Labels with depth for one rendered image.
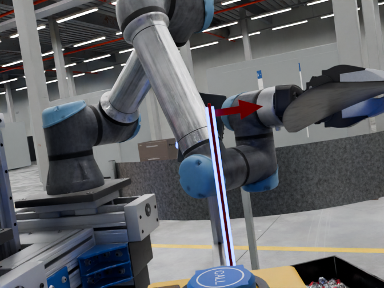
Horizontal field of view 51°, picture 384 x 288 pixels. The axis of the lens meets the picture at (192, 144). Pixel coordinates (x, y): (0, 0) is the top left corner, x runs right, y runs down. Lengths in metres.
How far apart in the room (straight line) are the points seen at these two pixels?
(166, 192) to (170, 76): 1.96
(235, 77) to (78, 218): 6.15
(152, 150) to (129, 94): 6.44
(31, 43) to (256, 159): 6.83
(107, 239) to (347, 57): 4.19
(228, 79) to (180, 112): 6.41
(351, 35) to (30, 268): 4.58
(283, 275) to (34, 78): 7.11
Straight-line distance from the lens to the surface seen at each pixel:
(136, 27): 0.79
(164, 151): 7.36
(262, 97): 0.74
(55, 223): 1.11
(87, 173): 1.07
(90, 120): 1.10
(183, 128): 0.70
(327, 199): 2.54
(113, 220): 1.02
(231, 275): 0.25
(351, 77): 0.63
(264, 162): 0.77
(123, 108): 1.09
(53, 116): 1.08
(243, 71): 7.02
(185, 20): 0.90
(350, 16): 4.98
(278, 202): 2.47
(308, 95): 0.43
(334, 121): 0.65
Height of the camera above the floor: 1.17
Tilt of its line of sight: 3 degrees down
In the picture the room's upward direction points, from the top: 8 degrees counter-clockwise
